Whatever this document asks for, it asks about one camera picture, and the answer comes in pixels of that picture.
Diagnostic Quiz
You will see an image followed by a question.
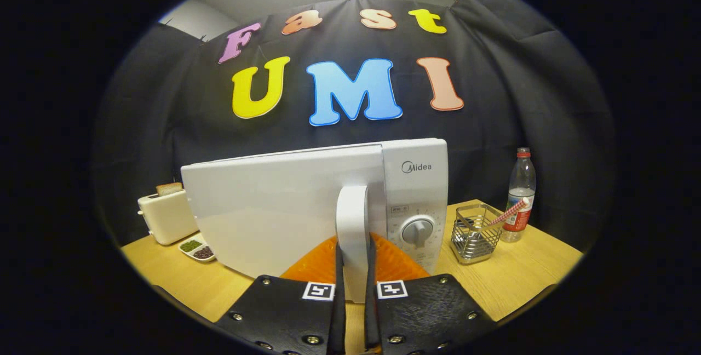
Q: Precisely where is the clear plastic water bottle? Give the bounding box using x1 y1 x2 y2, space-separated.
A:
501 147 537 243

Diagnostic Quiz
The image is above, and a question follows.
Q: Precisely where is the white divided bean dish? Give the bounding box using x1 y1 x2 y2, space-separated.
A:
179 236 217 263

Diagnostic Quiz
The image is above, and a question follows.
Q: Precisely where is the cream bread toaster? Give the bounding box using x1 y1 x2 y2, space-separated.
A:
137 190 199 245

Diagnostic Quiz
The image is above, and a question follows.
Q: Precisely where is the white toaster oven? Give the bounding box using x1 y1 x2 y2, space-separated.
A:
181 138 449 305

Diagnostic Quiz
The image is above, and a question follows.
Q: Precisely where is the metal wire basket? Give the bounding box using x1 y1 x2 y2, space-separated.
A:
451 203 505 265

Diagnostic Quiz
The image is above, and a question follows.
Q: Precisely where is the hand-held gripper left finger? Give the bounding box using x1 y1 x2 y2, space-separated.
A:
214 234 347 355

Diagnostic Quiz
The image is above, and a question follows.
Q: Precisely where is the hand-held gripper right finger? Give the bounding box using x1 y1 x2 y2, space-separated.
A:
364 233 498 355

